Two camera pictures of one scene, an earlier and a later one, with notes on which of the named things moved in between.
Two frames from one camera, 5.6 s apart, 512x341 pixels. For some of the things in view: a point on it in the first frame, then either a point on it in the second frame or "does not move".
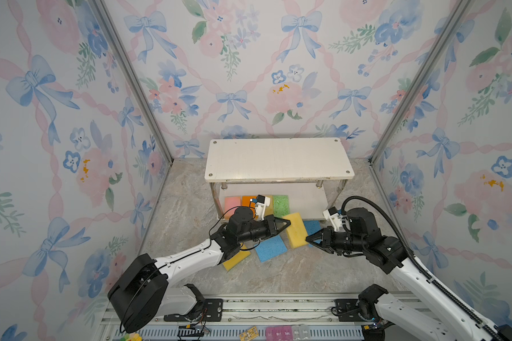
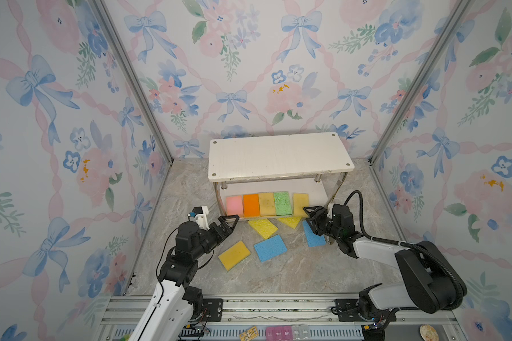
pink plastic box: x=279 y=333 does not move
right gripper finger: x=326 y=235 -> x=320 y=211
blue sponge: x=269 y=248 does not move
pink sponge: x=230 y=202 does not move
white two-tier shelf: x=311 y=171 does not move
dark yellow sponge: x=296 y=231 -> x=300 y=201
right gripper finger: x=328 y=250 -> x=315 y=226
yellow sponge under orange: x=237 y=259 does not move
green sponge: x=281 y=205 does not move
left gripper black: x=269 y=222 -> x=221 y=235
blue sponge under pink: x=313 y=226 does not move
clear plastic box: x=301 y=332 does not move
